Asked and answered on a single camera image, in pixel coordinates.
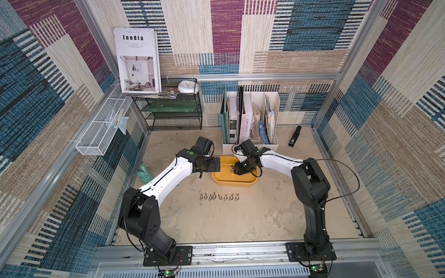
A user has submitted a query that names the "yellow oval storage tray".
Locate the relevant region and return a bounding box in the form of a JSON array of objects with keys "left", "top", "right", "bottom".
[{"left": 212, "top": 156, "right": 258, "bottom": 186}]

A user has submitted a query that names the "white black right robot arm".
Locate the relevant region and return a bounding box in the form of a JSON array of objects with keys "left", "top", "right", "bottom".
[{"left": 232, "top": 140, "right": 330, "bottom": 259}]

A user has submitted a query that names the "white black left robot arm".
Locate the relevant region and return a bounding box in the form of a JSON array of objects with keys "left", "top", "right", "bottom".
[{"left": 118, "top": 137, "right": 220, "bottom": 262}]

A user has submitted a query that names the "white pink book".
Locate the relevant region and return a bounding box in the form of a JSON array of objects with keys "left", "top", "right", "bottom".
[{"left": 239, "top": 92, "right": 253, "bottom": 144}]

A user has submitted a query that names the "blue booklet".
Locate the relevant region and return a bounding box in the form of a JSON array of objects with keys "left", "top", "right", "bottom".
[{"left": 259, "top": 120, "right": 270, "bottom": 145}]

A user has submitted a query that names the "white perforated file organizer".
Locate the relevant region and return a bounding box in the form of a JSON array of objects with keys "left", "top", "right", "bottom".
[{"left": 219, "top": 88, "right": 280, "bottom": 154}]

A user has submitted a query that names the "green folder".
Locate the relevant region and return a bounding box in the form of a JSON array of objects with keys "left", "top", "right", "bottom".
[{"left": 219, "top": 89, "right": 229, "bottom": 144}]

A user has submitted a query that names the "black stapler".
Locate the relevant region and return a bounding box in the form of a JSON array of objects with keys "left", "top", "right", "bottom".
[{"left": 288, "top": 126, "right": 302, "bottom": 147}]

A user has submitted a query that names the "green spray bottle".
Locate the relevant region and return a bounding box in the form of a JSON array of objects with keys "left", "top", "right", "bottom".
[{"left": 137, "top": 163, "right": 153, "bottom": 184}]

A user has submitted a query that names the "white round alarm clock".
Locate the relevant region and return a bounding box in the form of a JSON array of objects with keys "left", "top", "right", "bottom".
[{"left": 177, "top": 80, "right": 199, "bottom": 95}]

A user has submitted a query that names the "white Inedia magazine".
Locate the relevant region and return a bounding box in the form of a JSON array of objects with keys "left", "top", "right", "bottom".
[{"left": 114, "top": 27, "right": 162, "bottom": 95}]

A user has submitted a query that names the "black wire mesh shelf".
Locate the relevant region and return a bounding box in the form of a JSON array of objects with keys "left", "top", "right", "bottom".
[{"left": 129, "top": 78, "right": 203, "bottom": 131}]

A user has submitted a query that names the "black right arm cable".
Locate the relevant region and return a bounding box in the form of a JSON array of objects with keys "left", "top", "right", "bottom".
[{"left": 305, "top": 159, "right": 361, "bottom": 206}]

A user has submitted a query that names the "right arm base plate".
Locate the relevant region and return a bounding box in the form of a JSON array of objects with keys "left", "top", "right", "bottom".
[{"left": 285, "top": 242, "right": 337, "bottom": 262}]

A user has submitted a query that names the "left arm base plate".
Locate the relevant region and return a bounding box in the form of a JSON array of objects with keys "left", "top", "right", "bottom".
[{"left": 143, "top": 245, "right": 193, "bottom": 267}]

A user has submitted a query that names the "white wire wall basket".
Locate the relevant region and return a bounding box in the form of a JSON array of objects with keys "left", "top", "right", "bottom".
[{"left": 75, "top": 97, "right": 132, "bottom": 156}]

